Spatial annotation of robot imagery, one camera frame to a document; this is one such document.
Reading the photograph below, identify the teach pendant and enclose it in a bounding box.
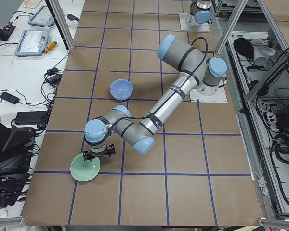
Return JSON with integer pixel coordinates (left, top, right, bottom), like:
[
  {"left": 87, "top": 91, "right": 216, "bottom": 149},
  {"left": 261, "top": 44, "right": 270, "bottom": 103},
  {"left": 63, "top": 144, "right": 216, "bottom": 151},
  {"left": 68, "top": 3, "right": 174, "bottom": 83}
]
[
  {"left": 14, "top": 29, "right": 49, "bottom": 57},
  {"left": 28, "top": 5, "right": 54, "bottom": 27}
]

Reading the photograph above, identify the blue bowl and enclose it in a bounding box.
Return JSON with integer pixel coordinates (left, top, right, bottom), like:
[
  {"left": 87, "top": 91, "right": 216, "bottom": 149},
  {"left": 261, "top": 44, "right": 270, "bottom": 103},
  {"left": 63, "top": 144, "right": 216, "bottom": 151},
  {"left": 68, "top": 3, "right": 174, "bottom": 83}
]
[{"left": 109, "top": 79, "right": 133, "bottom": 101}]

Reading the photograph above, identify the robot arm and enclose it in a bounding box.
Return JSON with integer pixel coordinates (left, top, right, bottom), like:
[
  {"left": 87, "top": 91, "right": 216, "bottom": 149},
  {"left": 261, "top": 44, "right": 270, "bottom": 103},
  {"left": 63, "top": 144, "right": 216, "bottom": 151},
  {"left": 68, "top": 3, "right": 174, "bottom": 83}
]
[
  {"left": 82, "top": 34, "right": 227, "bottom": 161},
  {"left": 186, "top": 0, "right": 212, "bottom": 27}
]

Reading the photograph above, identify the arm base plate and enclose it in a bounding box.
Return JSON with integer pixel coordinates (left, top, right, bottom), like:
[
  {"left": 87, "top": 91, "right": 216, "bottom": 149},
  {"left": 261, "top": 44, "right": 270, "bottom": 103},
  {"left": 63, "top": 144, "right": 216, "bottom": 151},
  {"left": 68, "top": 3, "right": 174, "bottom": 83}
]
[
  {"left": 179, "top": 13, "right": 210, "bottom": 33},
  {"left": 189, "top": 84, "right": 228, "bottom": 103}
]

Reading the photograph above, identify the gold metal cylinder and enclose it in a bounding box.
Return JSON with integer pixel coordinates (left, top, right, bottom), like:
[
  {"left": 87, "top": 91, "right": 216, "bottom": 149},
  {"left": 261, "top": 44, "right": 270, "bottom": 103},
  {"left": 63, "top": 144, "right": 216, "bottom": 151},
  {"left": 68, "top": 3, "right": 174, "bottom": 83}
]
[{"left": 44, "top": 41, "right": 57, "bottom": 53}]

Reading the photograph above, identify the green bowl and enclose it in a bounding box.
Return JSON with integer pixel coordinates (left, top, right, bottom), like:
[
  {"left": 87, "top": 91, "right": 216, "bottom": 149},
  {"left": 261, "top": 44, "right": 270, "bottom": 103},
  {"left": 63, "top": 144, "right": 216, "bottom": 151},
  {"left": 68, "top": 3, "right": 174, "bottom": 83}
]
[{"left": 70, "top": 153, "right": 101, "bottom": 182}]

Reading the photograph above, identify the far teach pendant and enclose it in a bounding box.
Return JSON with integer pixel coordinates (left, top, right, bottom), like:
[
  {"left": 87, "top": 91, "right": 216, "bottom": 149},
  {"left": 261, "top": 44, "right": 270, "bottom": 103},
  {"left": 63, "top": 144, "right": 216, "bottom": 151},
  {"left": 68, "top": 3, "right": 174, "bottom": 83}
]
[{"left": 28, "top": 5, "right": 54, "bottom": 27}]

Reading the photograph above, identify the black smartphone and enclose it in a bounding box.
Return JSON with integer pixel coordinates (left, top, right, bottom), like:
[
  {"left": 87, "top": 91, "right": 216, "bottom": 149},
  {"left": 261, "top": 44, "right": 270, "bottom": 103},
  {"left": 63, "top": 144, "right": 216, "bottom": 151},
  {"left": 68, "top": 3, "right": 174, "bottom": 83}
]
[{"left": 0, "top": 92, "right": 20, "bottom": 104}]

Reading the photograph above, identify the aluminium frame post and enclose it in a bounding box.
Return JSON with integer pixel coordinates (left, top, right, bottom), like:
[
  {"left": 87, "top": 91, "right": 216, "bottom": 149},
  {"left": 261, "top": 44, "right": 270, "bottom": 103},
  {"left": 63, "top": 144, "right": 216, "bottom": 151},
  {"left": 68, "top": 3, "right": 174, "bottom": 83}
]
[{"left": 45, "top": 0, "right": 75, "bottom": 51}]

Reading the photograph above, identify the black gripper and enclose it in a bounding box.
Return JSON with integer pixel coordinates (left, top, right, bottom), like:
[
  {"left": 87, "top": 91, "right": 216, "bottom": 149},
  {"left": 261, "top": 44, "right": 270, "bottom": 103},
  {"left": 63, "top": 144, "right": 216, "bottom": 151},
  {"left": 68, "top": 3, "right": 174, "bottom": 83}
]
[{"left": 83, "top": 144, "right": 116, "bottom": 166}]

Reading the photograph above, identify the black power adapter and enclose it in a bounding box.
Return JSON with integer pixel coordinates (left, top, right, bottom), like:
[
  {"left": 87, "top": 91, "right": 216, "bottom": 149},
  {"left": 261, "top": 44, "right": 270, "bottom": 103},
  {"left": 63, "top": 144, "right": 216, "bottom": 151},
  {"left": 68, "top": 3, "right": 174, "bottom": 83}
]
[{"left": 67, "top": 14, "right": 79, "bottom": 21}]

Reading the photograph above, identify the near teach pendant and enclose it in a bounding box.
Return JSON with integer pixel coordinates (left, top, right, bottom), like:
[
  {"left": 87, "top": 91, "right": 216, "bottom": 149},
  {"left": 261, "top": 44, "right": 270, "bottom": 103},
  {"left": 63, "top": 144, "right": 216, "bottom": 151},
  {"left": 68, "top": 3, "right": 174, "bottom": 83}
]
[{"left": 14, "top": 29, "right": 49, "bottom": 57}]

